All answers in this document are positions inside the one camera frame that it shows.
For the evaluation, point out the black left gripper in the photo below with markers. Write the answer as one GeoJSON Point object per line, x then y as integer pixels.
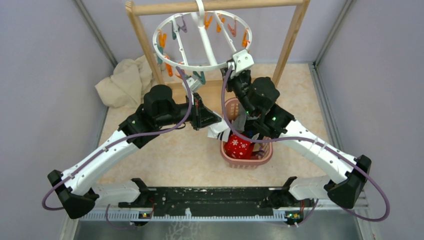
{"type": "Point", "coordinates": [202, 116]}

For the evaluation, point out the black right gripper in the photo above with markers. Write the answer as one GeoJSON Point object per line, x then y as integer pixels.
{"type": "Point", "coordinates": [235, 77]}

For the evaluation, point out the white sock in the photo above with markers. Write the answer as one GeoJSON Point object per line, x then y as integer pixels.
{"type": "Point", "coordinates": [220, 131]}

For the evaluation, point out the red snowflake sock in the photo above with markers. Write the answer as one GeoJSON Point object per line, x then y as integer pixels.
{"type": "Point", "coordinates": [238, 148]}

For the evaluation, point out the pink plastic laundry basket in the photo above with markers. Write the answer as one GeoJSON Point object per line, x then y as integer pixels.
{"type": "Point", "coordinates": [262, 153]}

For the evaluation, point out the lilac plastic clip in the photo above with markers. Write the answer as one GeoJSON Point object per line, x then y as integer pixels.
{"type": "Point", "coordinates": [182, 27]}

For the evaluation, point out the grey sock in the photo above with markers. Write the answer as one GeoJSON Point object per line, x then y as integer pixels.
{"type": "Point", "coordinates": [239, 123]}

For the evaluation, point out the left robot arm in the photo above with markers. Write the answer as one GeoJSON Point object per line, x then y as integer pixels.
{"type": "Point", "coordinates": [77, 187]}

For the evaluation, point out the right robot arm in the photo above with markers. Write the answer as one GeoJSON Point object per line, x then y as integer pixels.
{"type": "Point", "coordinates": [345, 175]}

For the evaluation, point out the white round clip hanger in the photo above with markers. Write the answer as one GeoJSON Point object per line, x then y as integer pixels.
{"type": "Point", "coordinates": [202, 19]}

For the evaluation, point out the teal plastic clip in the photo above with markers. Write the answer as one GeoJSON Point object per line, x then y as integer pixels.
{"type": "Point", "coordinates": [201, 76]}

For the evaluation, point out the orange plastic clip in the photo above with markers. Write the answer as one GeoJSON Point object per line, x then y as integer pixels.
{"type": "Point", "coordinates": [245, 42]}

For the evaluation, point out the pink plastic clip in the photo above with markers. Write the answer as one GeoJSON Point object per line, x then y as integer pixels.
{"type": "Point", "coordinates": [233, 28]}

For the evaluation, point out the beige crumpled cloth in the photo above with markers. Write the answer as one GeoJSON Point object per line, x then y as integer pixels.
{"type": "Point", "coordinates": [126, 87]}

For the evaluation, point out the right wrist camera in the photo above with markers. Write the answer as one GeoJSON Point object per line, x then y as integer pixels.
{"type": "Point", "coordinates": [240, 61]}

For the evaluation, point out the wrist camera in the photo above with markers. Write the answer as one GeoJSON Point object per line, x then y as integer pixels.
{"type": "Point", "coordinates": [192, 84]}
{"type": "Point", "coordinates": [240, 61]}

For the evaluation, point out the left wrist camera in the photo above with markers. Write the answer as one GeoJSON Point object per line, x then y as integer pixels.
{"type": "Point", "coordinates": [192, 84]}

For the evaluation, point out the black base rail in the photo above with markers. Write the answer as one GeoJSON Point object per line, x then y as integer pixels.
{"type": "Point", "coordinates": [216, 201]}

